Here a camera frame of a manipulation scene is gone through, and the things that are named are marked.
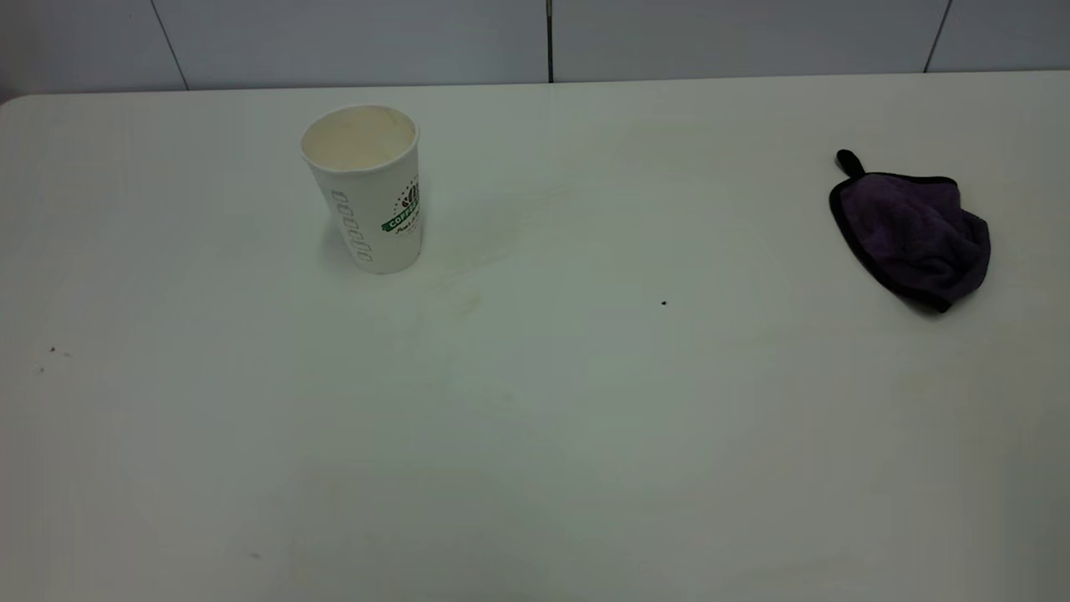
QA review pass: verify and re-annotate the white paper coffee cup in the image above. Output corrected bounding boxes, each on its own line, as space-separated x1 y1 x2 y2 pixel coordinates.
299 104 423 276

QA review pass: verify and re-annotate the purple cloth with black trim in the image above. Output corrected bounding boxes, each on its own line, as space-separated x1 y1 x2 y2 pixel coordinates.
828 149 993 314

